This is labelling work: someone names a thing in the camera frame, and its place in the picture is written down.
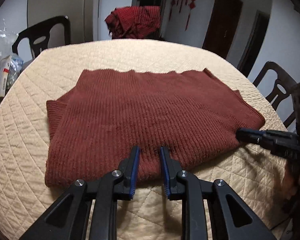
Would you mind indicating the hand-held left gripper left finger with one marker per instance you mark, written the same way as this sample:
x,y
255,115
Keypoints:
x,y
136,160

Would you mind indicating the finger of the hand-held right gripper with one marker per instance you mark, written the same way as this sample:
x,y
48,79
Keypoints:
x,y
247,135

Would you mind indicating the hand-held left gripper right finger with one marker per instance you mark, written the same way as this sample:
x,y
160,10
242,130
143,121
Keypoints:
x,y
165,167

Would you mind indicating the brown knit sweater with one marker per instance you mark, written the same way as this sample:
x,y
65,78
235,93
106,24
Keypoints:
x,y
145,110

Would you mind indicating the person's right hand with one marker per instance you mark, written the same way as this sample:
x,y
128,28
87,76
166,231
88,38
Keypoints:
x,y
293,180

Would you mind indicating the black chair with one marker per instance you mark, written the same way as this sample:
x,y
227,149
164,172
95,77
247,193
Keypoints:
x,y
265,72
62,30

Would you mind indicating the dark narrow door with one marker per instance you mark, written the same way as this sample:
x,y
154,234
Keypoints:
x,y
255,45

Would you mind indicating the brown wooden door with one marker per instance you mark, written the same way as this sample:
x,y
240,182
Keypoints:
x,y
222,25

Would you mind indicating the beige quilted blanket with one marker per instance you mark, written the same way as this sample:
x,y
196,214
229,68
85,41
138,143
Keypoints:
x,y
27,130

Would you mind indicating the red checked cloth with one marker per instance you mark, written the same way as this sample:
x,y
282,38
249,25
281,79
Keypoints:
x,y
135,20

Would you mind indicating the white medicine box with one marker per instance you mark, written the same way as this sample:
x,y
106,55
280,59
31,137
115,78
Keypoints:
x,y
2,80

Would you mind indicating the grey refrigerator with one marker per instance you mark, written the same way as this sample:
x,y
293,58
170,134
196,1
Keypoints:
x,y
60,5

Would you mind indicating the clear plastic bag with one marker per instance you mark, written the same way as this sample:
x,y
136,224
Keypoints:
x,y
0,37

